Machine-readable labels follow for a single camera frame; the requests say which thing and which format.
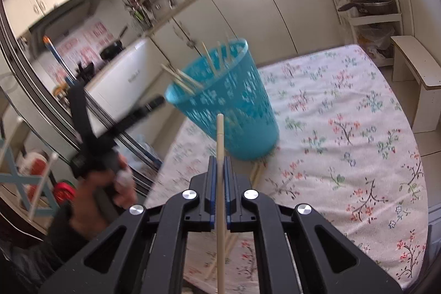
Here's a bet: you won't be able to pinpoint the black frying pan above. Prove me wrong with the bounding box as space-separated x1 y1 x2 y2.
100 25 130 60

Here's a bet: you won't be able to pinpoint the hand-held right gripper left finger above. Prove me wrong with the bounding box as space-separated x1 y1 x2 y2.
39 156 218 294

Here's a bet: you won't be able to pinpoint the chrome framed door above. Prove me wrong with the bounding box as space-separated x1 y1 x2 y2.
0 1 162 195

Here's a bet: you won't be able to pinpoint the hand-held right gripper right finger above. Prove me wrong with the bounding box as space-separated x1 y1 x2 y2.
223 156 404 294

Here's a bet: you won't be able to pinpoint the person's left forearm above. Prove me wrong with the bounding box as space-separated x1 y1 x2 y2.
43 201 104 269

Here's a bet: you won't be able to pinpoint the grey range hood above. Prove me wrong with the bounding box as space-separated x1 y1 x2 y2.
29 0 114 40

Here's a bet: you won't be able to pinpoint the blue mop handle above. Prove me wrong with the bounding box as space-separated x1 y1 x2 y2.
43 36 74 88

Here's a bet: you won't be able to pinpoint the white stove cabinet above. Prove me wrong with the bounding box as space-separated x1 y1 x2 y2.
84 39 180 119

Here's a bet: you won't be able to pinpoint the translucent plastic bag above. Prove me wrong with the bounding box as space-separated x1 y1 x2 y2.
358 25 395 58

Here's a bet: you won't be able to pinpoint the cream kitchen base cabinets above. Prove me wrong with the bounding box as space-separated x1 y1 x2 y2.
148 0 345 81

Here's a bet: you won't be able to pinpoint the black cooking pot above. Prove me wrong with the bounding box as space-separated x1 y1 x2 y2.
76 61 95 83

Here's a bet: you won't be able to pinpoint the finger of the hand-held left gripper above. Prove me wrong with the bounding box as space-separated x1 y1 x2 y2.
68 83 92 152
96 94 166 147

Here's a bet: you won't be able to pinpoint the person's left hand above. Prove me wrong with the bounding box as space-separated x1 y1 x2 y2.
70 155 139 240

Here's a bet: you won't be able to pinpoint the bundle of wooden chopsticks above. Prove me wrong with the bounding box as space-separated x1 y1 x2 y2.
160 32 242 96

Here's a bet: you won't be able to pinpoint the white shelf rack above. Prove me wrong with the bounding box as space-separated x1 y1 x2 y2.
319 0 404 67

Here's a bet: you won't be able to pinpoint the blue perforated plastic basket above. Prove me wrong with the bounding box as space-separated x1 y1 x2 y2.
165 38 280 161

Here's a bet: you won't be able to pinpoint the floral tablecloth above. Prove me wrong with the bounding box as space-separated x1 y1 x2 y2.
145 44 429 294

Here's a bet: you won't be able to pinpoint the red round container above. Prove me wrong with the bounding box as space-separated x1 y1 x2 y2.
53 181 76 203

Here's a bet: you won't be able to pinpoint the metal dish rack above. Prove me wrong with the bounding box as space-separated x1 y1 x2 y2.
124 0 174 29

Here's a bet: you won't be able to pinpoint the dark lidded pan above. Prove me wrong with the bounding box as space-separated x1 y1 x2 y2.
338 0 393 17

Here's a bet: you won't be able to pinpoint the pale wooden stool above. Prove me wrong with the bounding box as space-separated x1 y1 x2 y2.
390 36 441 133

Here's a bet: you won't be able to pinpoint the red and white bag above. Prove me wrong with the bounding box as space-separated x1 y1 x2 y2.
17 151 49 205

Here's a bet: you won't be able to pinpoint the blue and white chair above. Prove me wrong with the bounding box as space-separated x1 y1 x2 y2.
0 115 61 222

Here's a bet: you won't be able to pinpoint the pink patterned wall sheet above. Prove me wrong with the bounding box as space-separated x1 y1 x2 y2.
45 18 114 81

